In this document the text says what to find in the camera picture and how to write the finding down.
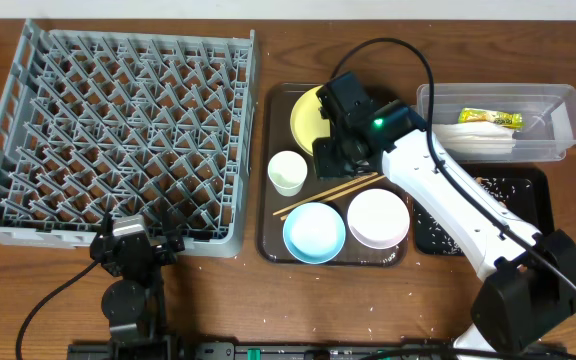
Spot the pink white bowl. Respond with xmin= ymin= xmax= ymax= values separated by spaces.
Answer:
xmin=347 ymin=188 xmax=410 ymax=250

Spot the white plastic cup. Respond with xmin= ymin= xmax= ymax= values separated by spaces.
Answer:
xmin=267 ymin=151 xmax=308 ymax=197

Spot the clear plastic waste bin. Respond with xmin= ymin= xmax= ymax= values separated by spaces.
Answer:
xmin=432 ymin=83 xmax=576 ymax=163

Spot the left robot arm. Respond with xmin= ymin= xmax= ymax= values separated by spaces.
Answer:
xmin=89 ymin=202 xmax=185 ymax=360

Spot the rice food waste pile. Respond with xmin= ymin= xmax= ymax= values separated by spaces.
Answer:
xmin=413 ymin=176 xmax=539 ymax=256

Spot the green yellow snack wrapper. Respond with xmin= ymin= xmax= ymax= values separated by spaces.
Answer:
xmin=458 ymin=108 xmax=524 ymax=130

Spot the dark brown serving tray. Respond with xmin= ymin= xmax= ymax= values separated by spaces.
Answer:
xmin=256 ymin=83 xmax=408 ymax=267

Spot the grey plastic dishwasher rack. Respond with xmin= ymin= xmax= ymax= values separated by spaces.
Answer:
xmin=0 ymin=21 xmax=259 ymax=257

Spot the light blue bowl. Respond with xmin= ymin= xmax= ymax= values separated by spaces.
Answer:
xmin=282 ymin=202 xmax=346 ymax=265

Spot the wooden chopstick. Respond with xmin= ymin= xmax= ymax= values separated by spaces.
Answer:
xmin=280 ymin=175 xmax=385 ymax=219
xmin=272 ymin=172 xmax=377 ymax=216

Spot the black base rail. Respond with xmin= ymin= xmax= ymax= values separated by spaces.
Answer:
xmin=66 ymin=340 xmax=569 ymax=360

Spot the black rectangular tray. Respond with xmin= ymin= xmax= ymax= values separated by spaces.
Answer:
xmin=412 ymin=164 xmax=554 ymax=256

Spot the yellow round plate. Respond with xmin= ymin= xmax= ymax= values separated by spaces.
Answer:
xmin=290 ymin=85 xmax=330 ymax=156

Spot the white paper napkin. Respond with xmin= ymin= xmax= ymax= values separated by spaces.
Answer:
xmin=433 ymin=122 xmax=516 ymax=155

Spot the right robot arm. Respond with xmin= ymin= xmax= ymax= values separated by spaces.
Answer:
xmin=313 ymin=72 xmax=576 ymax=358

